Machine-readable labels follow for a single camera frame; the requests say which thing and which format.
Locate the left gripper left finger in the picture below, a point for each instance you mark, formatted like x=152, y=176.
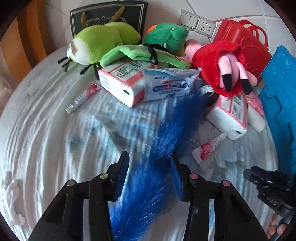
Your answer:
x=63, y=218

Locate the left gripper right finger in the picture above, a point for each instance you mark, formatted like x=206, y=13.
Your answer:
x=233, y=219

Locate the blue brush with bristles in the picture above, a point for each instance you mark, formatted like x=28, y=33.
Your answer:
x=147, y=187

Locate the person right hand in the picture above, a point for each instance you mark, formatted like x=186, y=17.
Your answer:
x=277, y=227

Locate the white plastic bag roll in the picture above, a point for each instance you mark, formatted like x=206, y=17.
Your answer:
x=255, y=119

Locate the pink white ointment tube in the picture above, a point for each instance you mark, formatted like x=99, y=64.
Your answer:
x=204, y=150

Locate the blue plastic storage crate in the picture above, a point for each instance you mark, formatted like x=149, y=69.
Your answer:
x=278, y=99

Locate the small pink ointment tube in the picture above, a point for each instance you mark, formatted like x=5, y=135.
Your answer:
x=83, y=97

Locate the red hooded pink plush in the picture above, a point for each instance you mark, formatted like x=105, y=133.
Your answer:
x=223, y=67

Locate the red toy suitcase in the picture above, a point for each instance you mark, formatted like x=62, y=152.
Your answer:
x=252, y=40

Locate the blue white wipes pack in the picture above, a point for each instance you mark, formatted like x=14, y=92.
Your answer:
x=168, y=82

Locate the pink white medicine box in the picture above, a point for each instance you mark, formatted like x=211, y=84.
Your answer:
x=124, y=79

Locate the light green frog plush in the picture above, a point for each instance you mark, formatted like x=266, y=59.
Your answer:
x=102, y=45

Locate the dark green plush toy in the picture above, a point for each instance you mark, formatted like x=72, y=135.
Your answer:
x=171, y=36

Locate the black gift box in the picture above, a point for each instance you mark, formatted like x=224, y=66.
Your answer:
x=132, y=13

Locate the wall power socket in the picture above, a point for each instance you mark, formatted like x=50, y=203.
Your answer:
x=206, y=27

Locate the wall switch plate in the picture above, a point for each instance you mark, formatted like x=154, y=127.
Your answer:
x=188, y=20

